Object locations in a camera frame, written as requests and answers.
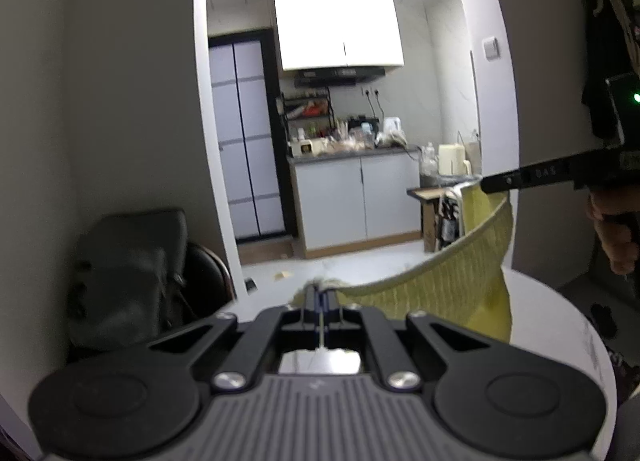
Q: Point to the white kitchen base cabinet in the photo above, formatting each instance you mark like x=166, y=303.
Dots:
x=350, y=201

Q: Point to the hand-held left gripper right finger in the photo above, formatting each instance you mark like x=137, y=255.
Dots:
x=326, y=303

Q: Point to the cream countertop appliance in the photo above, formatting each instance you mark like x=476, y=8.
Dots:
x=305, y=148

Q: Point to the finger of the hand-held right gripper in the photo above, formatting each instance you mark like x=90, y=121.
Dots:
x=540, y=173

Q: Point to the black framed glass door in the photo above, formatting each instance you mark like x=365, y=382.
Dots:
x=245, y=141

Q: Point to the black kitchen shelf rack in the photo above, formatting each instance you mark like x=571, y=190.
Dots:
x=305, y=111

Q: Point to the white wall switch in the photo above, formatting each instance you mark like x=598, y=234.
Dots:
x=490, y=48

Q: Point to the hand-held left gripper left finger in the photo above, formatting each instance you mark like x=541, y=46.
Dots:
x=311, y=302

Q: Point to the white electric kettle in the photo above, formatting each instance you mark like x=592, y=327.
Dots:
x=392, y=127

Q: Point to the cream plastic jug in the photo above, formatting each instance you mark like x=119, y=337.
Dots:
x=451, y=159

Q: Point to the white wall cabinet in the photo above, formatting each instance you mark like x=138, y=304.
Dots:
x=337, y=26

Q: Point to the small wooden side table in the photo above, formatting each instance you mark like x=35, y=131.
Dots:
x=434, y=221

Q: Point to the clear plastic bottle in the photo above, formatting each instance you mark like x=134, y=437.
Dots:
x=428, y=159

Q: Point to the person's right hand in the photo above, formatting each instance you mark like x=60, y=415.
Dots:
x=616, y=241

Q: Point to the black chair with dark bag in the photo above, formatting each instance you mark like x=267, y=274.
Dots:
x=135, y=281

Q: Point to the black range hood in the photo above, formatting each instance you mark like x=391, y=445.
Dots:
x=340, y=76

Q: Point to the yellow towel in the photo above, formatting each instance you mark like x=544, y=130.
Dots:
x=450, y=271

